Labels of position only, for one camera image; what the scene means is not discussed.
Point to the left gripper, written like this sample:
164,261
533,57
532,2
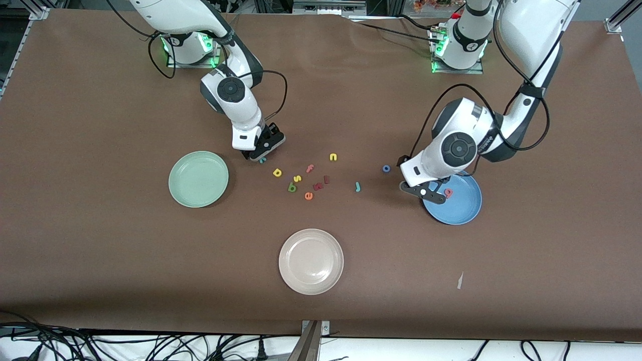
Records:
444,183

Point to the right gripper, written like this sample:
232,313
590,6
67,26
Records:
271,139

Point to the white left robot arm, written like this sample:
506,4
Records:
531,30

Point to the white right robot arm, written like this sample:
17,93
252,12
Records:
175,12

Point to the blue plate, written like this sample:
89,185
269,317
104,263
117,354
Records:
461,210

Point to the green plate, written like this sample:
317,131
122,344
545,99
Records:
198,179

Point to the red foam letter k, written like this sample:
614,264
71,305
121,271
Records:
317,186

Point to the white paper scrap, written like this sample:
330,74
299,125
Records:
460,281

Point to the beige plate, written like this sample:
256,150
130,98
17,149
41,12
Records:
311,261

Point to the silver metal box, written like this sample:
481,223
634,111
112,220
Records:
326,6

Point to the orange flowers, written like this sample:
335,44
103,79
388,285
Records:
426,5

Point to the paper table cover sheet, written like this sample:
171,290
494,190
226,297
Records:
100,250

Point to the black power plug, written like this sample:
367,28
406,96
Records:
261,351

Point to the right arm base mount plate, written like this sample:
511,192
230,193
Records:
193,65

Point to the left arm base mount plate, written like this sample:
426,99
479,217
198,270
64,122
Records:
459,71

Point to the silver clamp bracket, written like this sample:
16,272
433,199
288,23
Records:
325,327

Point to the grey camera stand pole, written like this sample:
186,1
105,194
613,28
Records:
307,346

